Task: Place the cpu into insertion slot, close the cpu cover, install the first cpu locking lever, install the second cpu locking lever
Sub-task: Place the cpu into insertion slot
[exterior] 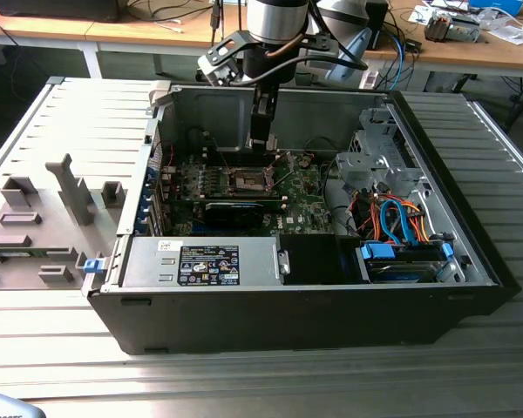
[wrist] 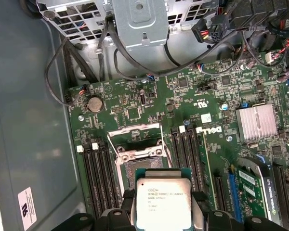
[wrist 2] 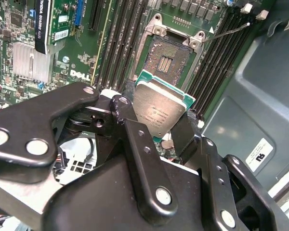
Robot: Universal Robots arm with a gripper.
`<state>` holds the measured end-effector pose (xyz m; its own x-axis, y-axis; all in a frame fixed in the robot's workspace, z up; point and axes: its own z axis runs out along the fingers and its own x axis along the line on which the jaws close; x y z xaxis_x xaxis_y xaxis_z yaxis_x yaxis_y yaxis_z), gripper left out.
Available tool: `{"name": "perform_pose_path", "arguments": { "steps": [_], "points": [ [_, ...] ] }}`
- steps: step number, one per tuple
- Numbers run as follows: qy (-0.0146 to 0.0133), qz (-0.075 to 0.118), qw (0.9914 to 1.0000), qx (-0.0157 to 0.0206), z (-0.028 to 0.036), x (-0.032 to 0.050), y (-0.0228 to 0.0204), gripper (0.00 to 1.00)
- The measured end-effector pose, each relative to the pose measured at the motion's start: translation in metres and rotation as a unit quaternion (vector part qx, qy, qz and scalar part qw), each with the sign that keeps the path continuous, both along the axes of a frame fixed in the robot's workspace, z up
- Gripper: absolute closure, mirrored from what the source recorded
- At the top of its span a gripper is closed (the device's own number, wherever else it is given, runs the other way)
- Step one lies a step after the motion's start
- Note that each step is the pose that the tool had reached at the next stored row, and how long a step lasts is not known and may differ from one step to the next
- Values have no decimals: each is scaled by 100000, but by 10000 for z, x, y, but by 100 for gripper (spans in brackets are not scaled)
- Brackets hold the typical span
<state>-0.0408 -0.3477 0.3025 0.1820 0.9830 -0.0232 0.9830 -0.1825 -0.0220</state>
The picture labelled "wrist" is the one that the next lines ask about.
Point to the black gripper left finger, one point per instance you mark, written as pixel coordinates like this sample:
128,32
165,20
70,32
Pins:
115,220

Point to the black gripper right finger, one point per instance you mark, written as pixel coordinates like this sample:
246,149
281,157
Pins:
221,221

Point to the silver CPU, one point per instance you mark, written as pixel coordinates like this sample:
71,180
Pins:
163,204

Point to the metal socket cover frame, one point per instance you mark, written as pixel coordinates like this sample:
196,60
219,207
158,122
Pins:
154,128

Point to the blue expansion slot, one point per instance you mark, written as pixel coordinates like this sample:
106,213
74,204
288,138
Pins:
234,197

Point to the black expansion slot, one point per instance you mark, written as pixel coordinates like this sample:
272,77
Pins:
220,192

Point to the black RAM slot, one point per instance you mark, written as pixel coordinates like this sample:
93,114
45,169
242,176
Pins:
194,158
177,158
101,180
94,180
186,158
110,180
86,180

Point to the CPU socket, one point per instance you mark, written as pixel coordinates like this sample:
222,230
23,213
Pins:
144,163

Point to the green RAM stick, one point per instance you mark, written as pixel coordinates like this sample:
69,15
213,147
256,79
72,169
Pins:
209,168

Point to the silver finned heat sink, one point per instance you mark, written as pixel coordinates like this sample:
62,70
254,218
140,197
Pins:
256,122

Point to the round coin battery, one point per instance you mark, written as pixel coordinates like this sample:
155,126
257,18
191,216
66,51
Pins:
95,104

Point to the green motherboard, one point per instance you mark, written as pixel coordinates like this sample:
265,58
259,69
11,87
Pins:
183,101

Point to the black PC case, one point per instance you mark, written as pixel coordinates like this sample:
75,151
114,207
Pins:
26,120

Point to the black power connector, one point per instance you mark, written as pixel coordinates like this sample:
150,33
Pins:
202,31

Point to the silver metal drive cage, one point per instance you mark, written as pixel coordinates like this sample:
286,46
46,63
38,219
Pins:
139,24

